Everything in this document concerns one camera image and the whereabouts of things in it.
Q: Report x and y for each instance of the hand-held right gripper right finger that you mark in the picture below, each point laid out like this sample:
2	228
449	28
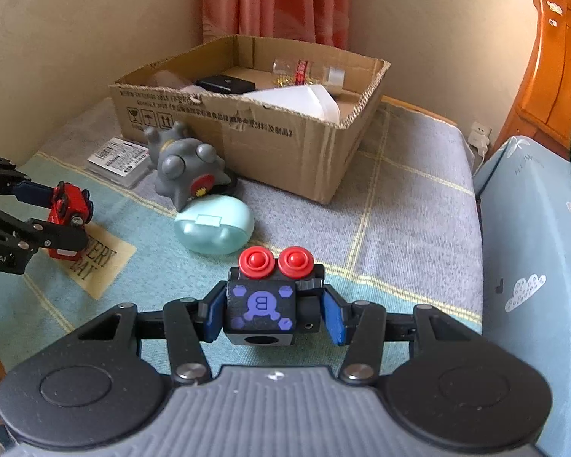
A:
333	316

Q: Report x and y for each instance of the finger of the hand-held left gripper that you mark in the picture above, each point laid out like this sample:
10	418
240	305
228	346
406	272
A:
33	190
52	235

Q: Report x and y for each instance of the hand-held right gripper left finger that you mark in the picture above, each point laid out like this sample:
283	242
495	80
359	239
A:
214	314

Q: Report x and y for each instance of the red toy train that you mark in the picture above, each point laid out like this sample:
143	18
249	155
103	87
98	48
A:
69	200

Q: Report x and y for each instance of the black toy block red buttons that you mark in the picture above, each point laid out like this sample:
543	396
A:
259	304

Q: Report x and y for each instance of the brown cardboard box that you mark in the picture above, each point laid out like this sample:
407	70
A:
276	152

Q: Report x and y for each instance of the white plastic box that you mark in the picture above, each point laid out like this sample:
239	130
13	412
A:
309	102

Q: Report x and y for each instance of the clear bottle of yellow capsules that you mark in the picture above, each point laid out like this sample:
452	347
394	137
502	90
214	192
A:
285	69

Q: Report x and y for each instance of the mint egg-shaped case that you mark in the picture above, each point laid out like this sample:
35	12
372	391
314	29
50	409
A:
219	233

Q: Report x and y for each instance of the white labelled packet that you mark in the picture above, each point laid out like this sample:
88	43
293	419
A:
119	157

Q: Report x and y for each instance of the checked printed blanket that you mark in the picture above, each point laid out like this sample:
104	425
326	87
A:
409	209

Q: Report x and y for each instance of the grey rubber toy figure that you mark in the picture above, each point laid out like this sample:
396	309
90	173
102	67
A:
185	162

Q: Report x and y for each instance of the blue patterned bed sheet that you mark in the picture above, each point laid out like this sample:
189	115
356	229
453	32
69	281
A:
528	228

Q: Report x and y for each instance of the white power plug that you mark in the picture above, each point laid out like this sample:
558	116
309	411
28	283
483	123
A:
480	145

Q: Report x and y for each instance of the pink patterned curtain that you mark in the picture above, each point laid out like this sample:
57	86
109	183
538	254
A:
276	4

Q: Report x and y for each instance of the wooden bed headboard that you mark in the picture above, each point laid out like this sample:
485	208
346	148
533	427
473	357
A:
547	81

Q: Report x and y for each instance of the white wall socket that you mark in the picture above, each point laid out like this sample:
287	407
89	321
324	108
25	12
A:
480	128

